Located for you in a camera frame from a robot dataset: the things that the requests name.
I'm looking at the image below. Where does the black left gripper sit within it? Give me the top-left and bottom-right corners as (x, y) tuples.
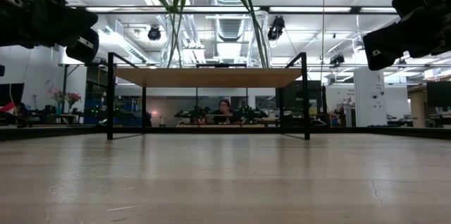
(0, 0), (100, 64)

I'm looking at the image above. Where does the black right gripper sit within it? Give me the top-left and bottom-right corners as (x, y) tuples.
(362, 0), (451, 72)

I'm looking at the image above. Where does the pink background flower bouquet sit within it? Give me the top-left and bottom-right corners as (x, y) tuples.
(46, 88), (66, 114)
(66, 92), (82, 113)

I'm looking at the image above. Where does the black monitor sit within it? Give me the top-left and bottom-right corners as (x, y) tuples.
(0, 82), (25, 107)
(426, 81), (451, 108)

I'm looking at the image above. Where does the white pillar cabinet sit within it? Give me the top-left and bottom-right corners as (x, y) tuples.
(353, 67), (388, 127)

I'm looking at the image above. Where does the black overhead light beam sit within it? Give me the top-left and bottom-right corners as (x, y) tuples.
(66, 4), (399, 15)

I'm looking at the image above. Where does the person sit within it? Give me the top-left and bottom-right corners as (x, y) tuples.
(213, 99), (237, 125)

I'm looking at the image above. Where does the black table rig frame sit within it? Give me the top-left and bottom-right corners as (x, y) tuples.
(0, 125), (451, 141)

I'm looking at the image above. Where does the wooden shelf with black frame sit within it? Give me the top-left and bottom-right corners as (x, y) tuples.
(106, 51), (311, 141)

